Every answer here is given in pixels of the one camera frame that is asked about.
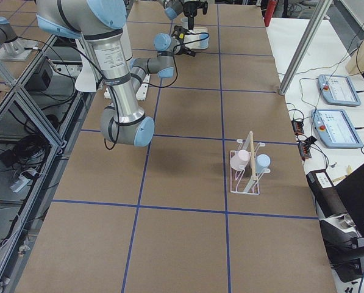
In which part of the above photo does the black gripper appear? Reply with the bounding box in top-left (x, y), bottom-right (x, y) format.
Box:
top-left (183, 1), bottom-right (208, 16)
top-left (173, 43), bottom-right (196, 57)

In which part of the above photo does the pink plastic cup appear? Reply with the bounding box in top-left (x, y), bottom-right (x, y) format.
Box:
top-left (230, 150), bottom-right (251, 171)

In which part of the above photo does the light blue plastic cup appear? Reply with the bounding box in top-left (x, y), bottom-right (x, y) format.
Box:
top-left (255, 154), bottom-right (271, 173)

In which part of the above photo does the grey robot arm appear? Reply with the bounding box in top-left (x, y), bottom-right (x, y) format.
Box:
top-left (36, 1), bottom-right (195, 147)
top-left (158, 0), bottom-right (209, 20)

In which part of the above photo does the cream plastic tray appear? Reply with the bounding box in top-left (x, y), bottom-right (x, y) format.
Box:
top-left (184, 26), bottom-right (209, 50)

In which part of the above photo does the red fire extinguisher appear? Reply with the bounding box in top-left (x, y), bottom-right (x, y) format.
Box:
top-left (263, 0), bottom-right (277, 27)

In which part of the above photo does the brown paper table cover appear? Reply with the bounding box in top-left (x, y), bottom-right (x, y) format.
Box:
top-left (16, 5), bottom-right (336, 292)

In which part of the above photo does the far blue teach pendant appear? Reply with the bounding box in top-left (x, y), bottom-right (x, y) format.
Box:
top-left (318, 74), bottom-right (361, 107)

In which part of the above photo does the blue teach pendant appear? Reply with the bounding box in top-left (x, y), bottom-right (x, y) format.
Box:
top-left (318, 74), bottom-right (361, 107)
top-left (311, 109), bottom-right (363, 149)

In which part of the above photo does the near blue teach pendant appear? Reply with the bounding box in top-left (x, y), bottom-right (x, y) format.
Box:
top-left (311, 109), bottom-right (363, 149)

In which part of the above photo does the black monitor and stand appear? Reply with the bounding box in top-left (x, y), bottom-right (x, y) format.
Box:
top-left (320, 164), bottom-right (364, 283)

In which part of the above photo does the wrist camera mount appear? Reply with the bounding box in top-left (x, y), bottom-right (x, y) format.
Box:
top-left (171, 25), bottom-right (193, 41)

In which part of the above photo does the grey aluminium frame post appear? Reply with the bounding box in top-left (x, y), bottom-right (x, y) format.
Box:
top-left (278, 0), bottom-right (332, 95)

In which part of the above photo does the white wire cup rack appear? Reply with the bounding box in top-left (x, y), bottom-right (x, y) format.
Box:
top-left (229, 131), bottom-right (271, 195)

